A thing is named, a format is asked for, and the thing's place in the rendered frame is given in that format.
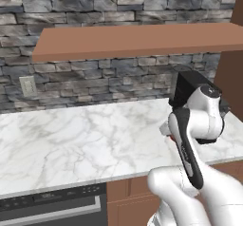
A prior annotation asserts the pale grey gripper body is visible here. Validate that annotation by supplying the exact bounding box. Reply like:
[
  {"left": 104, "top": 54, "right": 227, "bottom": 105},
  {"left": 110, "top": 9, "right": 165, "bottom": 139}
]
[{"left": 159, "top": 121, "right": 173, "bottom": 138}]

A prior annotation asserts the brown base cabinet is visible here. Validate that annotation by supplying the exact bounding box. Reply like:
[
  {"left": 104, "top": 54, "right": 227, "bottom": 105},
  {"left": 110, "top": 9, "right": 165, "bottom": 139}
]
[{"left": 105, "top": 159, "right": 243, "bottom": 226}]

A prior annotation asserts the brown cabinet door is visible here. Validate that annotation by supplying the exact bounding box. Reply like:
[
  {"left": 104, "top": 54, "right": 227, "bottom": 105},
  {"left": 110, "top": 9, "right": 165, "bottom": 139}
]
[{"left": 31, "top": 22, "right": 243, "bottom": 63}]

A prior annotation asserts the black dishwasher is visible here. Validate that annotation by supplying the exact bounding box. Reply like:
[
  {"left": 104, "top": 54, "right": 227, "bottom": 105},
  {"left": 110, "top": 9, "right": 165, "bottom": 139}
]
[{"left": 0, "top": 182, "right": 109, "bottom": 226}]

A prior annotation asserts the brown wall cabinet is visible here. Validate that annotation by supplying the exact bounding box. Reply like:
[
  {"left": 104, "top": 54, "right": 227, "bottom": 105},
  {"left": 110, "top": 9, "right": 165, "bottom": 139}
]
[{"left": 214, "top": 0, "right": 243, "bottom": 122}]

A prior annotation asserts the pale wall socket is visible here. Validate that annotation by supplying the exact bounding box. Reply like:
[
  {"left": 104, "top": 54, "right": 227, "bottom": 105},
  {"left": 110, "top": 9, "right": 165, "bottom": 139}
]
[{"left": 19, "top": 75, "right": 39, "bottom": 98}]

